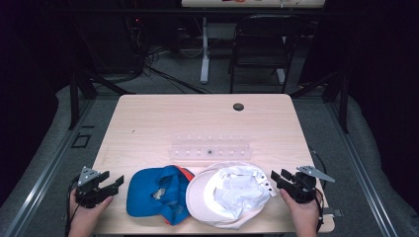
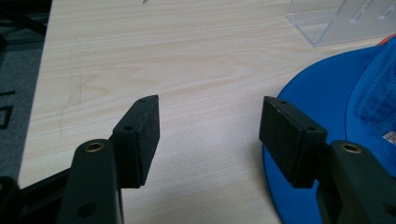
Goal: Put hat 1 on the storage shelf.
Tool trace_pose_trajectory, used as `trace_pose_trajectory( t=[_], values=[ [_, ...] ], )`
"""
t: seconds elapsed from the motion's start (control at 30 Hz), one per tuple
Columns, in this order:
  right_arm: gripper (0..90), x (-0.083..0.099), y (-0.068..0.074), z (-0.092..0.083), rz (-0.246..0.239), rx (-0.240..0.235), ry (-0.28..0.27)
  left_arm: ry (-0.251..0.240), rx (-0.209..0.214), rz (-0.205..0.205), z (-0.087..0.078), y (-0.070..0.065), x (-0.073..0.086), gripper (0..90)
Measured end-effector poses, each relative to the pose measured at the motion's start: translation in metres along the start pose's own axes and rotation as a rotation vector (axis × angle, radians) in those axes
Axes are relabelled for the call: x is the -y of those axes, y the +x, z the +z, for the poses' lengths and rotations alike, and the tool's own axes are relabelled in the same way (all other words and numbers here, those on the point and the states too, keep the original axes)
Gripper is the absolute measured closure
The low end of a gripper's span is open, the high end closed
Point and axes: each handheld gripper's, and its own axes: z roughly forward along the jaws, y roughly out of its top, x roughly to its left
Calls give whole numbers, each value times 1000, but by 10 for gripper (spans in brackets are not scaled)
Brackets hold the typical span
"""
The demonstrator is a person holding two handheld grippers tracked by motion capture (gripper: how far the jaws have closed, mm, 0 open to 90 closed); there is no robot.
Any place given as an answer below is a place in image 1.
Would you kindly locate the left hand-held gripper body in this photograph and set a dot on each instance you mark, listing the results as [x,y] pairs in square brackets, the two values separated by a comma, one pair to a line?
[88,192]

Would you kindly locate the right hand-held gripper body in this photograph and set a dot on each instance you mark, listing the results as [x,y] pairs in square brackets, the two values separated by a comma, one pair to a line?
[303,189]

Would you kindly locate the blue baseball cap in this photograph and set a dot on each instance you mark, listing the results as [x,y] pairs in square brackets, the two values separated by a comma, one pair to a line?
[146,194]

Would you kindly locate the white baseball cap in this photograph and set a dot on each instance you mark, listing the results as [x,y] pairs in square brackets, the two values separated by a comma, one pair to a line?
[227,197]

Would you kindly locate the clear acrylic rack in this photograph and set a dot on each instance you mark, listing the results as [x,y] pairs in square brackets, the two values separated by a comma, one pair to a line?
[210,148]

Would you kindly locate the person's left hand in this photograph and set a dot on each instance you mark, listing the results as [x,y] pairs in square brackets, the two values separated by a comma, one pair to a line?
[86,220]

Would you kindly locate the person's right hand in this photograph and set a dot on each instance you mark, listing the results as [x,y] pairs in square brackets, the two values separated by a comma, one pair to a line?
[302,219]

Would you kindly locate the black metal stand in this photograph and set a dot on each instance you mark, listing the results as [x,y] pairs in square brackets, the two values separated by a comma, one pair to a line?
[342,102]
[74,98]

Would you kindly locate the dark round table grommet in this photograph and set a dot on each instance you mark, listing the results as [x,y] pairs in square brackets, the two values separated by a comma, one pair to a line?
[238,107]

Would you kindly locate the white desk leg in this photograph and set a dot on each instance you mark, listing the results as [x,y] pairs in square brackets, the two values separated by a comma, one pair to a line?
[280,75]
[205,56]

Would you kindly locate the black folding chair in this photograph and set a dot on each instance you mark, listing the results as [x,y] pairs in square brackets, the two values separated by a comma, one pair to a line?
[260,49]

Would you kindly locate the grey metal table bracket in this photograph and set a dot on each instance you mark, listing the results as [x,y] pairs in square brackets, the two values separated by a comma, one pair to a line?
[333,212]

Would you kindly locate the aluminium floor rail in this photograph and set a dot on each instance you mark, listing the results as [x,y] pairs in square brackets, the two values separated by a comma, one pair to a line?
[359,171]
[49,168]

